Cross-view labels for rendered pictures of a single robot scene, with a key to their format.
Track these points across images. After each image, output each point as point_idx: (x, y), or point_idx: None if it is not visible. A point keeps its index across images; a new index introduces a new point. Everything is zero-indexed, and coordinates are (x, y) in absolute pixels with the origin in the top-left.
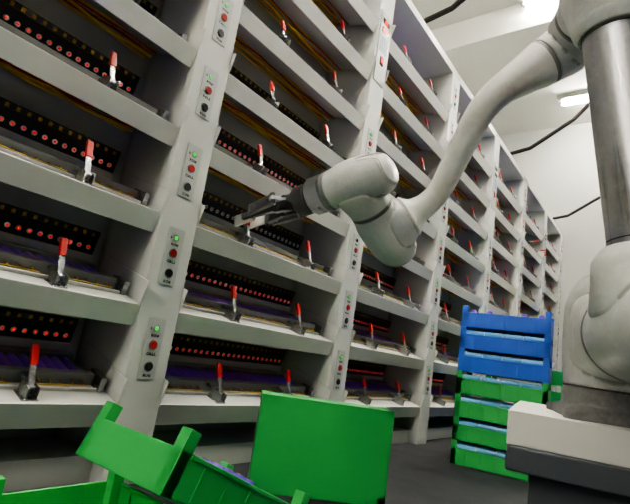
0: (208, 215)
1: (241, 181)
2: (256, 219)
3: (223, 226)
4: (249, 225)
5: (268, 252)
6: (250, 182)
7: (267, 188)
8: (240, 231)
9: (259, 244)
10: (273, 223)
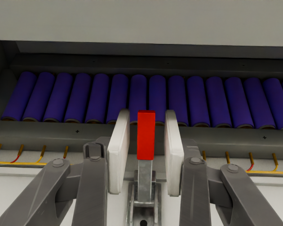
0: (134, 47)
1: (14, 35)
2: (167, 151)
3: (92, 141)
4: (152, 159)
5: (277, 185)
6: (68, 21)
7: (206, 9)
8: (251, 55)
9: (252, 152)
10: (217, 208)
